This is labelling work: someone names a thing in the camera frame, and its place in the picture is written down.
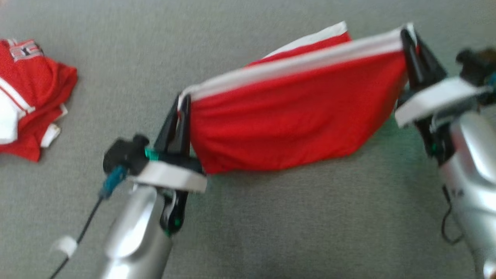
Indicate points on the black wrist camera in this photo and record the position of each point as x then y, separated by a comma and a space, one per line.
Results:
124, 155
476, 64

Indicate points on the large grey sofa cushion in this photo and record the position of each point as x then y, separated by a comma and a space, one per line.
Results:
271, 232

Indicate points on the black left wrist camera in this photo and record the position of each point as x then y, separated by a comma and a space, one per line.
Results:
124, 155

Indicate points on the red shirt white sleeves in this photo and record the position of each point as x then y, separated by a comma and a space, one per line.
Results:
290, 116

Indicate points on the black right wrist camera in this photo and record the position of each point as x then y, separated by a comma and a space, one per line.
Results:
476, 64

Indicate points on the red mesh jersey with label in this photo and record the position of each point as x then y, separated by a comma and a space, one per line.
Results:
38, 85

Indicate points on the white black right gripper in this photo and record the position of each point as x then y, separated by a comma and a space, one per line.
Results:
430, 100

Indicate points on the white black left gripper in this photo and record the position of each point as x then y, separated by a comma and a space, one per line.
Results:
170, 176

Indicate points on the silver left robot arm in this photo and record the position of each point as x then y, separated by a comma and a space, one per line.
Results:
131, 240

